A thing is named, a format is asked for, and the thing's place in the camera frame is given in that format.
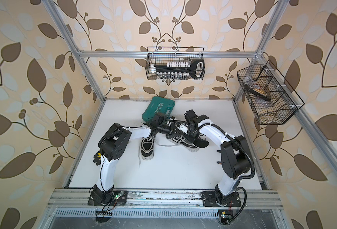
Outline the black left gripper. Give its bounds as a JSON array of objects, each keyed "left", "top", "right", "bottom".
[{"left": 156, "top": 123, "right": 184, "bottom": 138}]

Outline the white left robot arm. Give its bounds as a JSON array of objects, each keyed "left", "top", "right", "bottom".
[{"left": 87, "top": 123, "right": 185, "bottom": 206}]

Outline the yellow black work glove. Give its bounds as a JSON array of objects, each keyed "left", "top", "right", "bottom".
[{"left": 93, "top": 152, "right": 101, "bottom": 166}]

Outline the brush in right basket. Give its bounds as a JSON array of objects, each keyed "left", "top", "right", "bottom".
[{"left": 247, "top": 85, "right": 271, "bottom": 102}]

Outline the back wire basket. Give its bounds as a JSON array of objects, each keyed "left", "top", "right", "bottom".
[{"left": 145, "top": 46, "right": 205, "bottom": 81}]

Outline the right wire basket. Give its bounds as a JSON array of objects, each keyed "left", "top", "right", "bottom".
[{"left": 237, "top": 60, "right": 305, "bottom": 125}]

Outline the black socket bit holder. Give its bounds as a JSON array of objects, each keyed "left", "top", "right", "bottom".
[{"left": 152, "top": 59, "right": 205, "bottom": 79}]

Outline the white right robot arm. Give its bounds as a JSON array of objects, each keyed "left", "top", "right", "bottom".
[{"left": 184, "top": 110, "right": 255, "bottom": 206}]

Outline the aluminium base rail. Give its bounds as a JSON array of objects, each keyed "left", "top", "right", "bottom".
[{"left": 47, "top": 189, "right": 284, "bottom": 219}]

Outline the black insole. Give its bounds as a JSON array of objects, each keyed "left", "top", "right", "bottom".
[{"left": 185, "top": 137, "right": 209, "bottom": 151}]

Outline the wire basket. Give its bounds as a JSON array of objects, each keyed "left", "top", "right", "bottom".
[
  {"left": 237, "top": 60, "right": 305, "bottom": 125},
  {"left": 145, "top": 46, "right": 205, "bottom": 81}
]

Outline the green plastic tool case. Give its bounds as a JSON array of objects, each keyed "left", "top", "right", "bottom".
[{"left": 142, "top": 96, "right": 175, "bottom": 126}]

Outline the black white sneaker with laces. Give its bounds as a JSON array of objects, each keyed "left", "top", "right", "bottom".
[{"left": 140, "top": 136, "right": 155, "bottom": 160}]

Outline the black corrugated cable conduit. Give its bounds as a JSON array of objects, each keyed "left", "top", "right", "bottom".
[{"left": 168, "top": 118, "right": 256, "bottom": 224}]

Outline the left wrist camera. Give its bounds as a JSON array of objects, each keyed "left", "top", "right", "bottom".
[{"left": 150, "top": 112, "right": 175, "bottom": 126}]

